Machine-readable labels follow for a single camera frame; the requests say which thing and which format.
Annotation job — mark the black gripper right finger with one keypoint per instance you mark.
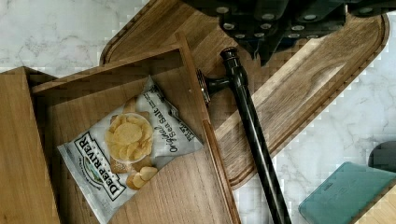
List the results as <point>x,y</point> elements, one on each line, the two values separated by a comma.
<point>291,20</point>

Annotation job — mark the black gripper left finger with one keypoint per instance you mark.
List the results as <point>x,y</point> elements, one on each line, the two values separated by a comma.
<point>249,22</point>

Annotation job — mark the black drawer handle bar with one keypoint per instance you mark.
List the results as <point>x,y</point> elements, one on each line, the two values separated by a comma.
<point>236,79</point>

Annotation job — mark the wooden drawer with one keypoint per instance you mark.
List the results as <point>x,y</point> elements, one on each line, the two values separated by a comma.
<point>191,189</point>

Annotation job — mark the wooden cutting board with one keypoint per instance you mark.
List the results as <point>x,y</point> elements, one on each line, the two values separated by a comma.
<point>288,92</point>

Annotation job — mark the dark round glass cup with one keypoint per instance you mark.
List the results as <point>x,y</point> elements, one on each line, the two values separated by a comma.
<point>383,157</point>

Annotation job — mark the teal canister with wood lid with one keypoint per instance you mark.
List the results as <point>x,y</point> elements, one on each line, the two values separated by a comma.
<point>345,193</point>

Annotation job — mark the Deep River chips bag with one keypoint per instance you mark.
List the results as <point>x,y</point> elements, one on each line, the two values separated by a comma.
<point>119,154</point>

